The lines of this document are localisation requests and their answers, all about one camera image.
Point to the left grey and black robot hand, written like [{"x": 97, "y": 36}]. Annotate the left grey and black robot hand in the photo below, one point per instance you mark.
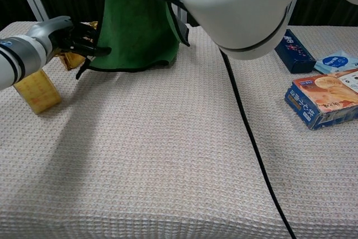
[{"x": 53, "y": 30}]

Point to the grey and green cloth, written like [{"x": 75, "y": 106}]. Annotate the grey and green cloth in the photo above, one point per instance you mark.
[{"x": 134, "y": 26}]

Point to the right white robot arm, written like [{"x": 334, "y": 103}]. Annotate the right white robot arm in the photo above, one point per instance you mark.
[{"x": 237, "y": 9}]

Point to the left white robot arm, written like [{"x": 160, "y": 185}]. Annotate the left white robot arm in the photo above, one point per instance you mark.
[{"x": 14, "y": 62}]

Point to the gold biscuit package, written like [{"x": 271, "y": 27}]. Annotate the gold biscuit package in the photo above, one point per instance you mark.
[{"x": 71, "y": 61}]

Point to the yellow packing tape roll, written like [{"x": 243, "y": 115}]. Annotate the yellow packing tape roll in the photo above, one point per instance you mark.
[{"x": 42, "y": 93}]

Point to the beige waffle weave tablecloth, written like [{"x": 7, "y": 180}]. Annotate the beige waffle weave tablecloth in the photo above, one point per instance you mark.
[{"x": 140, "y": 166}]

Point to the dark blue rectangular box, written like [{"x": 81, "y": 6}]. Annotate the dark blue rectangular box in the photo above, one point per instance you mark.
[{"x": 293, "y": 54}]

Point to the orange and blue food box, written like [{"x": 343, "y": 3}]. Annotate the orange and blue food box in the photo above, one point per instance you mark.
[{"x": 324, "y": 96}]

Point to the light blue wet wipes pack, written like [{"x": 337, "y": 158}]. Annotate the light blue wet wipes pack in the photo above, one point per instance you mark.
[{"x": 337, "y": 61}]

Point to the white upright frame post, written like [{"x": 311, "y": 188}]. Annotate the white upright frame post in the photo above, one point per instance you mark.
[{"x": 182, "y": 17}]

